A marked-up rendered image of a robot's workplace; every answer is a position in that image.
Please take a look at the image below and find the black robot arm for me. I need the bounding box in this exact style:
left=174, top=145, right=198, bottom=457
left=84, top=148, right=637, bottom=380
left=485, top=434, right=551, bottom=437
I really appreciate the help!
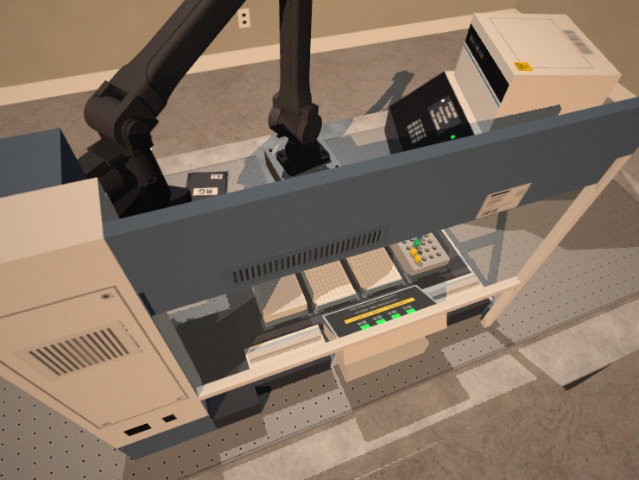
left=78, top=0, right=330, bottom=218

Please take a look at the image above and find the beige benchtop instrument with black keypad panel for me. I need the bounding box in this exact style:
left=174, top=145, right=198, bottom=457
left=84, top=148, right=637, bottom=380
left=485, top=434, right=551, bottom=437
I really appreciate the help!
left=384, top=13, right=622, bottom=155

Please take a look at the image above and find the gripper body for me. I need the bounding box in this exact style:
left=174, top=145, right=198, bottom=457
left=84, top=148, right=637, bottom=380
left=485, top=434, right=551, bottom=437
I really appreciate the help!
left=126, top=167, right=192, bottom=207

